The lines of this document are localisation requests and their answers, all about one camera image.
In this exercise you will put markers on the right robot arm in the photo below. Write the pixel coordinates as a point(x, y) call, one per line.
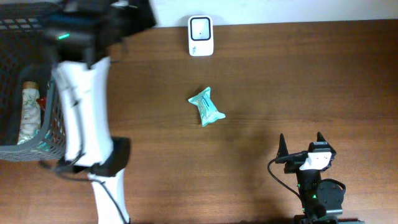
point(321, 199)

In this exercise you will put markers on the orange red snack bar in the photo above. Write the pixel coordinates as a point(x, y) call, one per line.
point(42, 103)

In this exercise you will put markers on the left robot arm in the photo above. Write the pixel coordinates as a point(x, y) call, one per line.
point(78, 36)

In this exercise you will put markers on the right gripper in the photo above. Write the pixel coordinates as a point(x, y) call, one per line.
point(294, 161)

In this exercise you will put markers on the white floral cream tube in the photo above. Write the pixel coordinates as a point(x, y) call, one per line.
point(30, 115)

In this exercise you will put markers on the grey plastic mesh basket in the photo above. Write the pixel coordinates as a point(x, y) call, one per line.
point(23, 60)

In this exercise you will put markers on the teal snack packet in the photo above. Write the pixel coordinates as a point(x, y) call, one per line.
point(207, 110)

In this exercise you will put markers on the white barcode scanner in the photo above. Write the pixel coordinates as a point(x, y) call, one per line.
point(200, 36)

